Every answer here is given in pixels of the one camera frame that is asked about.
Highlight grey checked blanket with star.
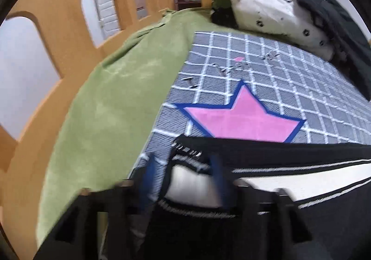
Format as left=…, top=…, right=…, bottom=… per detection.
left=128, top=31, right=371, bottom=188

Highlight wooden bed frame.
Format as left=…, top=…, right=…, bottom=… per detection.
left=0, top=0, right=215, bottom=250

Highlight black pants with white stripe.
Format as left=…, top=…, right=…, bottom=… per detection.
left=157, top=134, right=371, bottom=260

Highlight green bed sheet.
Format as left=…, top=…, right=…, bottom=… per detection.
left=35, top=9, right=215, bottom=246

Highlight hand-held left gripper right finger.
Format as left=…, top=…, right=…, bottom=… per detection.
left=207, top=152, right=317, bottom=260

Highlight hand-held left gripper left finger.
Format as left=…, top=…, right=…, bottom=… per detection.
left=35, top=152, right=166, bottom=260

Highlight black jacket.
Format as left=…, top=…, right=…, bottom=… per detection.
left=282, top=0, right=371, bottom=99

